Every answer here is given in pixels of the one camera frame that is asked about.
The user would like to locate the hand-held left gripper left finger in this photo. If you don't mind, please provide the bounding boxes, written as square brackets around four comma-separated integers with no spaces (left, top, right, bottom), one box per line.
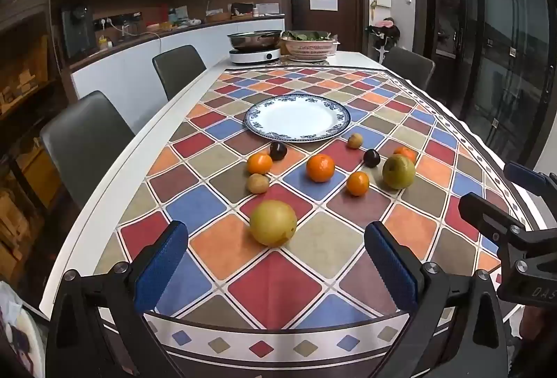
[46,220,190,378]

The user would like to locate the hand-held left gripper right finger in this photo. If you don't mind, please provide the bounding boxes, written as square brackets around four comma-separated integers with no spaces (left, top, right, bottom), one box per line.
[364,220,512,378]

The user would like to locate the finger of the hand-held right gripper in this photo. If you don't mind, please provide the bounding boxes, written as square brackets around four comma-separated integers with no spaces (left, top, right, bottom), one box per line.
[504,162,557,205]
[458,192,529,248]

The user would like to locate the green pear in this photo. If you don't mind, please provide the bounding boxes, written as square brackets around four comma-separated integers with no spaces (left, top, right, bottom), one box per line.
[382,154,417,190]

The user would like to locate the large yellow pear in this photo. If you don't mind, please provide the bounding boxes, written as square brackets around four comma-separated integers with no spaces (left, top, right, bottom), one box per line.
[249,199,298,248]

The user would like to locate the large orange mandarin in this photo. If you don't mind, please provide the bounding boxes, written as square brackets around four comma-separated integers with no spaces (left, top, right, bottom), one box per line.
[306,154,336,183]

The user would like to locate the blue rimmed white plate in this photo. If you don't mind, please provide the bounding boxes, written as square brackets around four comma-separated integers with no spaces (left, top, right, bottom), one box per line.
[244,95,352,143]

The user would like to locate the colourful checked tablecloth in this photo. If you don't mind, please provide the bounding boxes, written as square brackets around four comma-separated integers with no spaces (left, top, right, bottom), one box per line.
[93,65,538,378]

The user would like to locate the dark glass cabinet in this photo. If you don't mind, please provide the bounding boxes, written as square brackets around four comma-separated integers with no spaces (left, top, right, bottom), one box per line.
[429,0,551,152]

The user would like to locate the grey dining chair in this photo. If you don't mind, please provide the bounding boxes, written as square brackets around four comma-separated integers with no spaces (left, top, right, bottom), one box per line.
[382,46,436,92]
[152,45,207,102]
[40,91,135,210]

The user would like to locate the white printed cloth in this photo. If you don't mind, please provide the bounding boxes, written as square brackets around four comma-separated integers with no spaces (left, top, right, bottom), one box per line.
[0,281,49,378]

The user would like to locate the child seat with clothes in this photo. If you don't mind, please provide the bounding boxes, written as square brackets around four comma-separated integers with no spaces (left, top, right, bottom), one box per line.
[367,17,402,61]

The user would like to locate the patterned placemat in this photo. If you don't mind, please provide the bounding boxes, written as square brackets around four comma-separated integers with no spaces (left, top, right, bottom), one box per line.
[273,56,334,67]

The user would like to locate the white induction cooker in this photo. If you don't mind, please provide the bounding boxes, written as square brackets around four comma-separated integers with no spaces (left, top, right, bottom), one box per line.
[228,47,283,65]

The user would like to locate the pink plastic colander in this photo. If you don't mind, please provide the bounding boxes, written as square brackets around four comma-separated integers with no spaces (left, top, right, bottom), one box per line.
[281,37,338,61]

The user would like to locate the green leafy vegetables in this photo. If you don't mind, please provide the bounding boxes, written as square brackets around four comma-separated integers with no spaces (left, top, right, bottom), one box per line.
[283,30,336,43]

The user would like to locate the steel pan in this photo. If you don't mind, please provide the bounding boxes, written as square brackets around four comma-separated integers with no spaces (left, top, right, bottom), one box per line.
[227,30,283,50]

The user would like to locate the black countertop appliance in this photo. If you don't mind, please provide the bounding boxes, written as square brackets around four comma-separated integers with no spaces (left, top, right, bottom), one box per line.
[61,5,97,60]

